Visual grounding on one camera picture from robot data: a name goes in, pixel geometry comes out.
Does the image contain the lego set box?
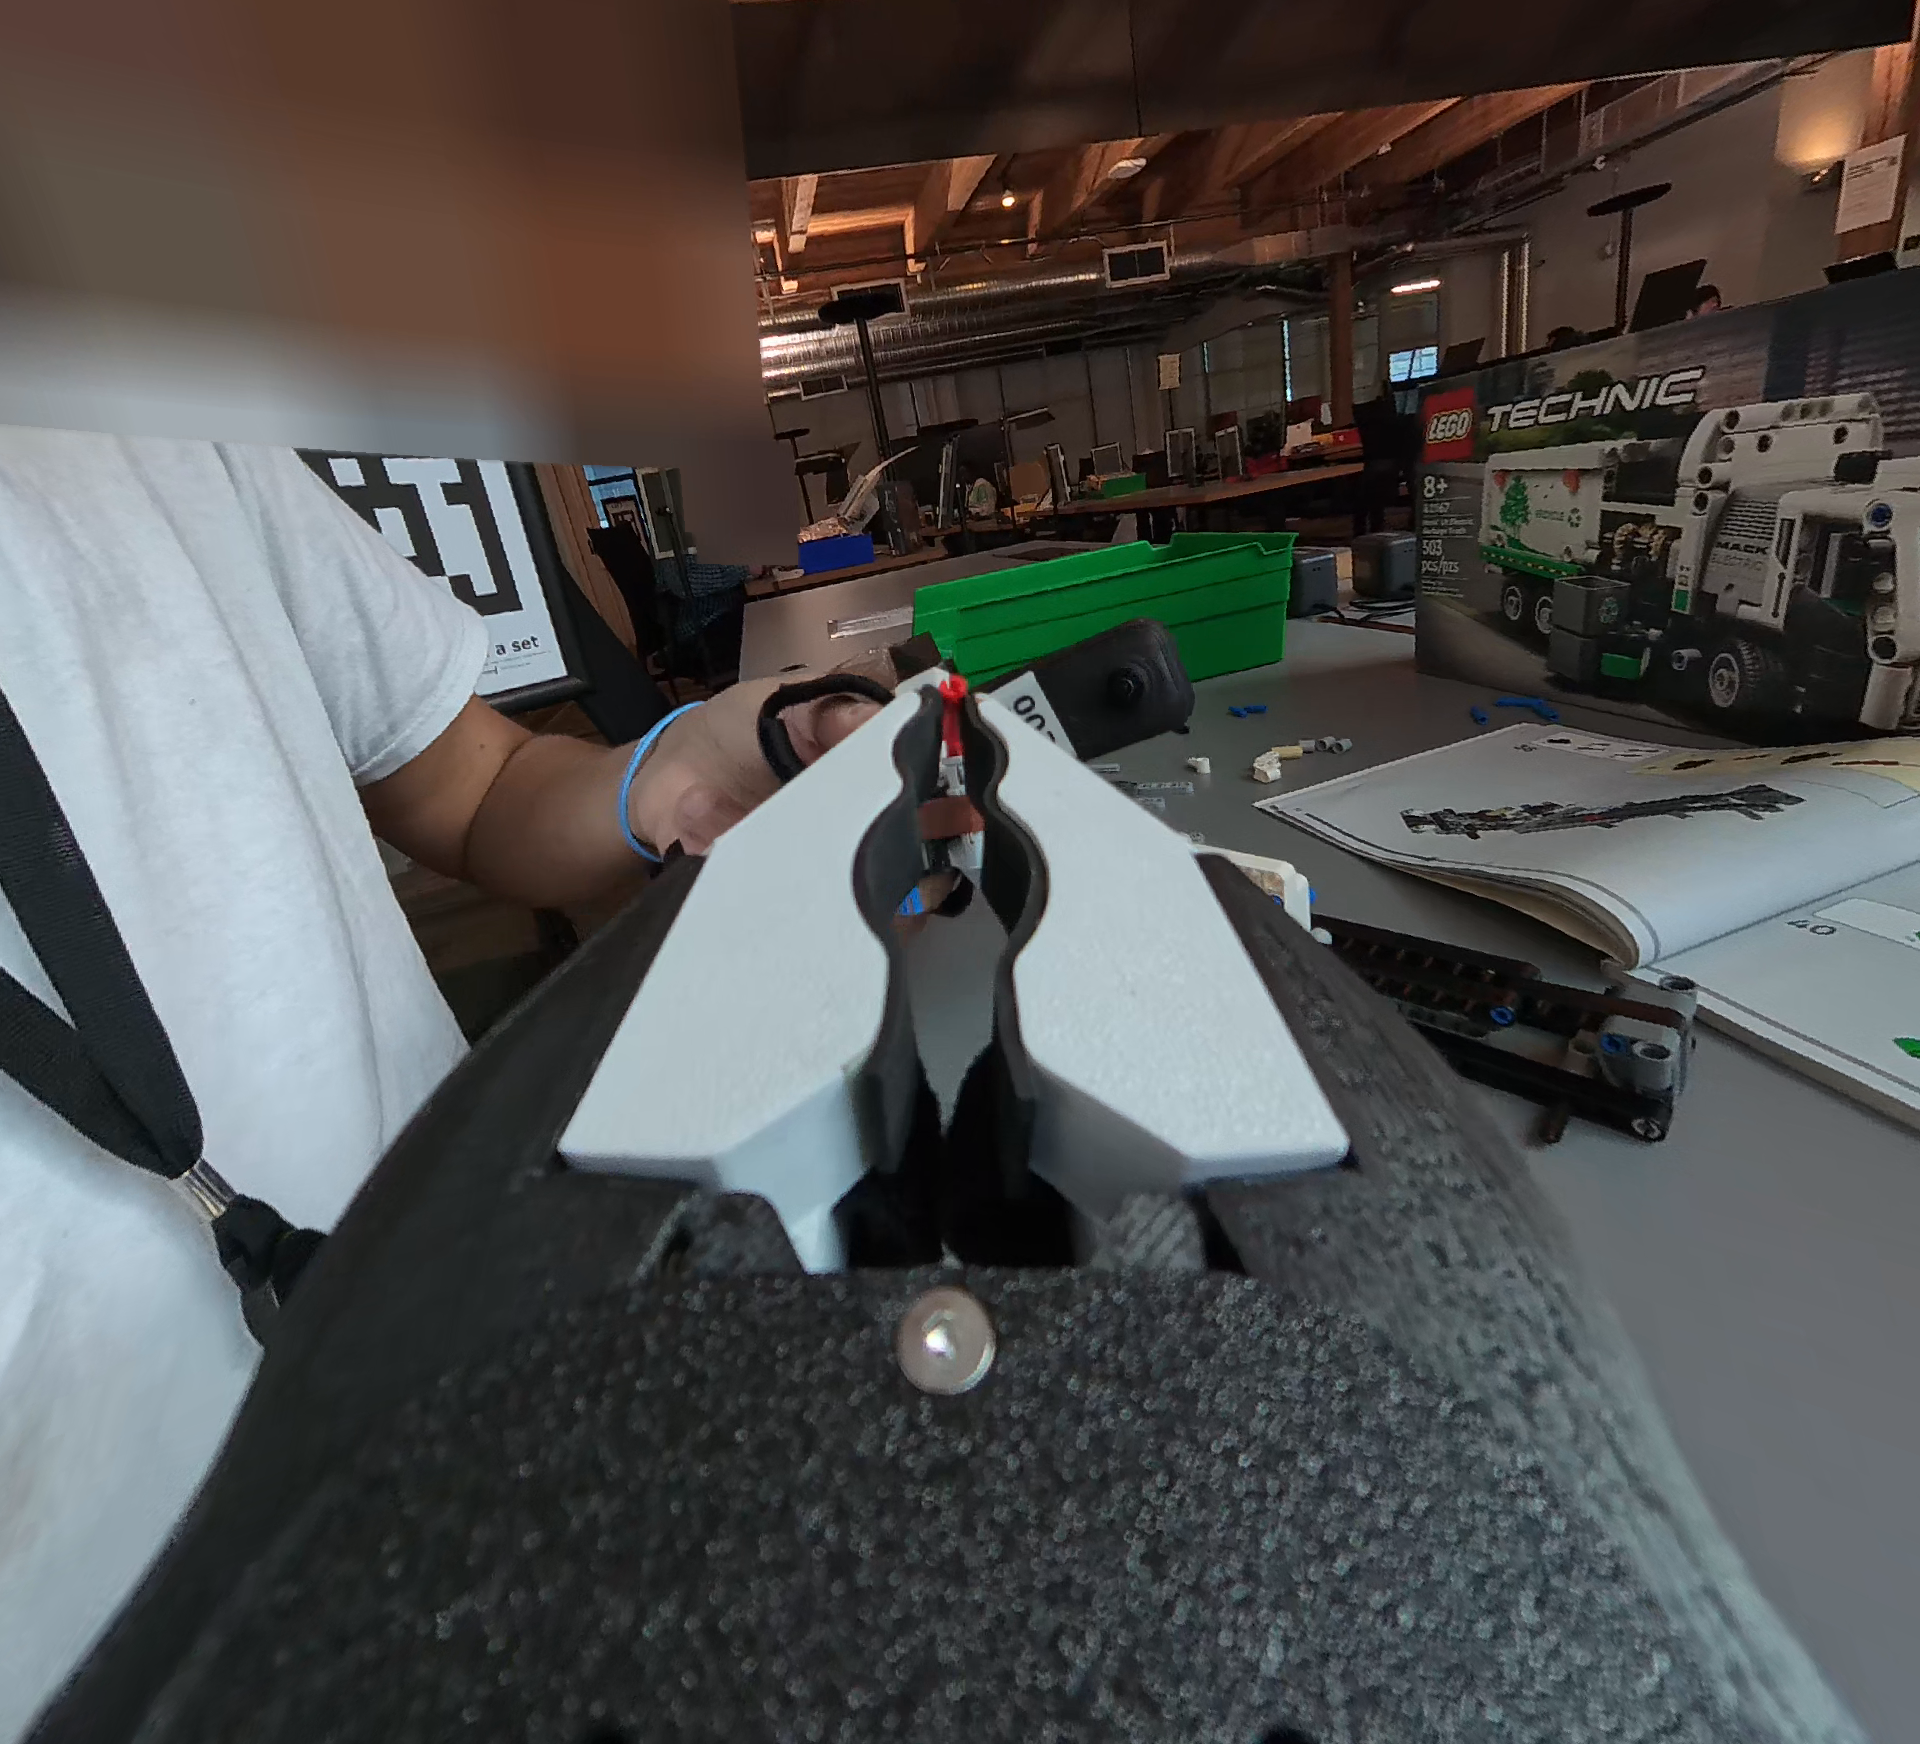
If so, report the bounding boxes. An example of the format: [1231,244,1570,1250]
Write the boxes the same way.
[1410,272,1920,744]

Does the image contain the black floor lamp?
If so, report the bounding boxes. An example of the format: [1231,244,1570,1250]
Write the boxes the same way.
[817,286,912,530]
[1585,182,1675,343]

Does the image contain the blue wristband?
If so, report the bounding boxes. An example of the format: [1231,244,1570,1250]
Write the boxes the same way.
[619,702,708,868]

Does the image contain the long lego chassis assembly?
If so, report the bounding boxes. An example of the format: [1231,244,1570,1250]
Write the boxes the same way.
[1193,845,1700,1150]

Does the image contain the lego instruction booklet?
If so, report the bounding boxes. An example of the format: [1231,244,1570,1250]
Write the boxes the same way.
[1253,722,1920,1128]

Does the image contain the silver air duct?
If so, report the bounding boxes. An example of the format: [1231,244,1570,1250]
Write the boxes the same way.
[758,265,1112,383]

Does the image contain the black white tag poster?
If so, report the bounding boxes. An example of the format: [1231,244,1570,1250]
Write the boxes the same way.
[297,450,591,722]

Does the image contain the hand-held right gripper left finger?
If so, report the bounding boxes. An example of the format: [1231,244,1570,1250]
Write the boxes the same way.
[559,686,962,1275]

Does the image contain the small brown lego assembly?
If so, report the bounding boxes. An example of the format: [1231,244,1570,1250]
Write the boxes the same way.
[901,723,994,920]

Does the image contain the person's left hand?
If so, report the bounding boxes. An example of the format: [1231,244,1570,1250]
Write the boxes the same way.
[642,675,903,865]

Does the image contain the black office chair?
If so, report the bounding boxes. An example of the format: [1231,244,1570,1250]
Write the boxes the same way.
[592,522,749,711]

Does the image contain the green plastic bin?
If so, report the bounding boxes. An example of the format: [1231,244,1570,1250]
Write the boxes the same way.
[911,533,1295,691]

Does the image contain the person's left forearm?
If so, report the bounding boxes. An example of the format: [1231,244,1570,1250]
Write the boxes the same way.
[358,693,663,918]

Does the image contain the white wall notice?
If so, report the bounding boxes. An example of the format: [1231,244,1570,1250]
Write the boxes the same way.
[1834,137,1909,232]

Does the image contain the black shoulder strap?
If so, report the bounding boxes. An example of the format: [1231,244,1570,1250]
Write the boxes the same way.
[0,691,326,1348]

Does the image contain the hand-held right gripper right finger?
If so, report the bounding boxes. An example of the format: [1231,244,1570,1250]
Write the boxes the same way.
[964,691,1351,1271]

